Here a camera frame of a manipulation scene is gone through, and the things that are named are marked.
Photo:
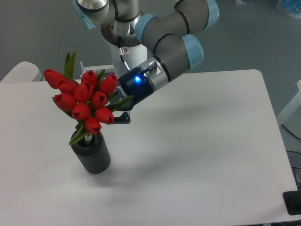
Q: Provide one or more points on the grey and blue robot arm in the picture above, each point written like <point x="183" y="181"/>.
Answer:
<point x="151" y="51"/>

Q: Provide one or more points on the white chair on left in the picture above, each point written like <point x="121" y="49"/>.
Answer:
<point x="23" y="72"/>

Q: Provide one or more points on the blue plastic bag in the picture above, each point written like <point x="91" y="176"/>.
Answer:
<point x="290" y="7"/>

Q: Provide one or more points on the red tulip bouquet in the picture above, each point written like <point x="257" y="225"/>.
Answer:
<point x="87" y="101"/>

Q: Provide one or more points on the black box at table edge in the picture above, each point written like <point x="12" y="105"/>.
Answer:
<point x="292" y="201"/>

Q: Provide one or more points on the black ribbed vase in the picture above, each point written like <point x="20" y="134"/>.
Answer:
<point x="95" y="156"/>

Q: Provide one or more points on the white furniture on right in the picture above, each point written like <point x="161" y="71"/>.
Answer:
<point x="291" y="107"/>

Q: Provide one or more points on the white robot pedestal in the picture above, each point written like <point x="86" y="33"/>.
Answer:
<point x="127" y="51"/>

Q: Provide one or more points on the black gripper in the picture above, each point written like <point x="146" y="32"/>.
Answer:
<point x="131" y="88"/>

